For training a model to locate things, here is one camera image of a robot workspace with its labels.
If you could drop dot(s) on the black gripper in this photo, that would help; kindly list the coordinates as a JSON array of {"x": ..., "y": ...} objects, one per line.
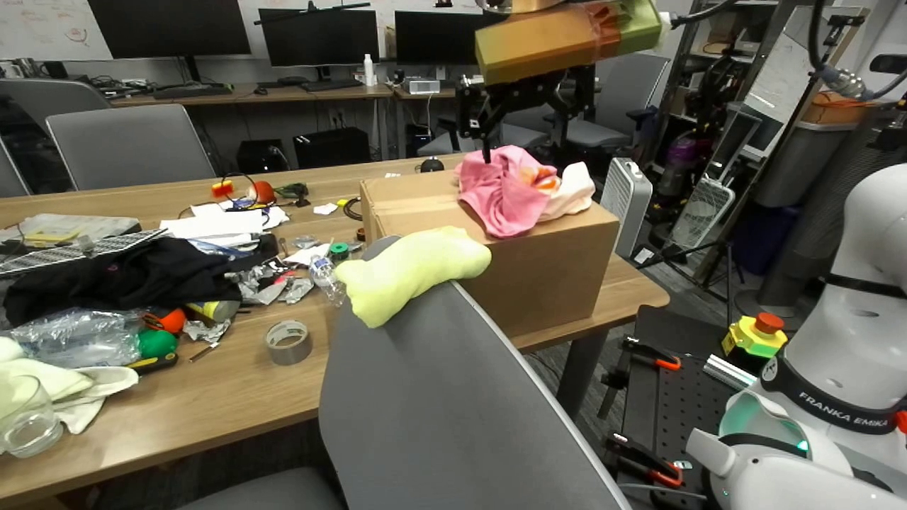
[{"x": 483, "y": 106}]

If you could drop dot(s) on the peach white cloth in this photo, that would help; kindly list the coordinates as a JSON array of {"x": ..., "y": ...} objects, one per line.
[{"x": 572, "y": 193}]

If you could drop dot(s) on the pink cloth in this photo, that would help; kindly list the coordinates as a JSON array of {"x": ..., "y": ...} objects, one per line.
[{"x": 504, "y": 188}]

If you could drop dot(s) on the yellow green cloth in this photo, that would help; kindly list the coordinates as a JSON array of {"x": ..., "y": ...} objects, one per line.
[{"x": 408, "y": 266}]

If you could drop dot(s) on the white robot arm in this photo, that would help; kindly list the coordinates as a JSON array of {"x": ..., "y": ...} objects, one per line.
[{"x": 823, "y": 425}]

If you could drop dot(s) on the brown cardboard box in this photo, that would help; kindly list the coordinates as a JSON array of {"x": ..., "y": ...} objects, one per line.
[{"x": 543, "y": 278}]

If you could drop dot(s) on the grey mesh office chair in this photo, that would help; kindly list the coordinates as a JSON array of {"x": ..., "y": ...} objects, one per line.
[{"x": 435, "y": 412}]

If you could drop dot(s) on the grey office chair background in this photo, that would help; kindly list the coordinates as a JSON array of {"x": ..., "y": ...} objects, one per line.
[{"x": 127, "y": 146}]

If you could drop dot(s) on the black monitor middle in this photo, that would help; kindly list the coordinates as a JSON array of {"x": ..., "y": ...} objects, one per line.
[{"x": 317, "y": 37}]

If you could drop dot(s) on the black monitor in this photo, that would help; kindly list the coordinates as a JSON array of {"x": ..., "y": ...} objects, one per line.
[
  {"x": 317, "y": 37},
  {"x": 183, "y": 30}
]

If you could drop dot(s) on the orange black clamp left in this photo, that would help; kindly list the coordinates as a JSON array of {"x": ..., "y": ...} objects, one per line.
[{"x": 650, "y": 355}]

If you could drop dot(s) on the orange black clamp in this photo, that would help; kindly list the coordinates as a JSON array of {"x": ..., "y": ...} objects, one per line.
[
  {"x": 643, "y": 463},
  {"x": 650, "y": 355}
]

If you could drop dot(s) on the yellow red emergency stop button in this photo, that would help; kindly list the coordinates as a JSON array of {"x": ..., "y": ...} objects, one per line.
[{"x": 755, "y": 336}]

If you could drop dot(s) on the white papers pile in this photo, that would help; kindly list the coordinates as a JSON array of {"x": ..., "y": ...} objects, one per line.
[{"x": 218, "y": 224}]

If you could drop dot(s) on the grey tape roll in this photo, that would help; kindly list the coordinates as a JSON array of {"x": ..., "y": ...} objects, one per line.
[{"x": 286, "y": 344}]

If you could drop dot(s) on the orange black clamp right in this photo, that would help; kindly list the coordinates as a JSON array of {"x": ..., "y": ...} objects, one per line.
[{"x": 643, "y": 463}]

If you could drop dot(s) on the black monitor left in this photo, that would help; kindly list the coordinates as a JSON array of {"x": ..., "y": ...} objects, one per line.
[{"x": 183, "y": 30}]

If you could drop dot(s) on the black cloth on table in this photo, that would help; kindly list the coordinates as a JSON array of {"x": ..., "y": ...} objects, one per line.
[{"x": 160, "y": 273}]

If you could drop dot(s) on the clear plastic cup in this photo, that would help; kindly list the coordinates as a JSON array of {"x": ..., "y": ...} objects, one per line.
[{"x": 27, "y": 419}]

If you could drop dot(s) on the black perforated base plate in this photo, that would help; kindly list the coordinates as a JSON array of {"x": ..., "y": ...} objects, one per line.
[{"x": 663, "y": 405}]

